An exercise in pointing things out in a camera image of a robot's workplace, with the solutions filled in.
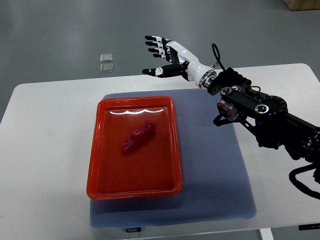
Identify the red plastic tray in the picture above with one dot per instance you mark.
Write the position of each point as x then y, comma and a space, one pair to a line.
153, 169

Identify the lower floor metal plate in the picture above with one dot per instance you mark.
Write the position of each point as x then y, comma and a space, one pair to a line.
106, 68

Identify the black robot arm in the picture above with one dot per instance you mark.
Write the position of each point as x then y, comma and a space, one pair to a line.
265, 116

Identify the white table leg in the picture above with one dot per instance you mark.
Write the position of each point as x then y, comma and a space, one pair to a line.
266, 234

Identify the black table control panel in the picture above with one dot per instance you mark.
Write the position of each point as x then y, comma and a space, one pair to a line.
307, 227

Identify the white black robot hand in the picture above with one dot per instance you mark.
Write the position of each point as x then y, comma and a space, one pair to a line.
196, 72

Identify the cardboard box corner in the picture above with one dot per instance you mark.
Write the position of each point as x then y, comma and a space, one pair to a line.
302, 5

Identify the blue-grey mesh mat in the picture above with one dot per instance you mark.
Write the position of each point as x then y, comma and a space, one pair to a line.
215, 187

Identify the upper floor metal plate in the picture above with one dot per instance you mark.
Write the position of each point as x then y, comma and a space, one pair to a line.
106, 57

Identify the floor metal plate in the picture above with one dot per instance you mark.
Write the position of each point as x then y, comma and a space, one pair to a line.
106, 68
106, 57

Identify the red pepper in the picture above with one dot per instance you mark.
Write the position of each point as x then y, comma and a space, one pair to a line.
138, 137

